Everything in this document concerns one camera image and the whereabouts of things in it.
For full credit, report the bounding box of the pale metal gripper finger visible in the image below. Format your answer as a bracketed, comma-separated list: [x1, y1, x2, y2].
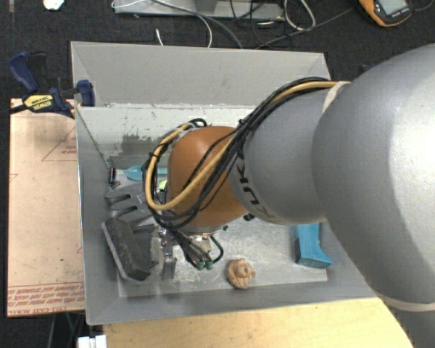
[150, 229, 165, 270]
[161, 247, 178, 281]

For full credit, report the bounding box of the dark grey flat block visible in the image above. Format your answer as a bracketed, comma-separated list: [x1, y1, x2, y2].
[101, 217, 157, 282]

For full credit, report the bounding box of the brown swirl toy pastry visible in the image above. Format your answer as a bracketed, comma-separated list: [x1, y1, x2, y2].
[225, 258, 256, 290]

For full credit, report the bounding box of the grey fork-shaped plastic tool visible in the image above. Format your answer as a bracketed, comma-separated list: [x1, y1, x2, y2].
[104, 189, 152, 225]

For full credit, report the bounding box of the blue angular plastic object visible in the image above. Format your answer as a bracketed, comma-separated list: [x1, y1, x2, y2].
[292, 223, 334, 270]

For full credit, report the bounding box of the brown cardboard board, red print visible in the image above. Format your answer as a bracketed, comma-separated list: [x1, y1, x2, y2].
[7, 98, 86, 318]

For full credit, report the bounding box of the grey metal bin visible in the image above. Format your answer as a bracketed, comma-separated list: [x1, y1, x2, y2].
[70, 41, 381, 326]

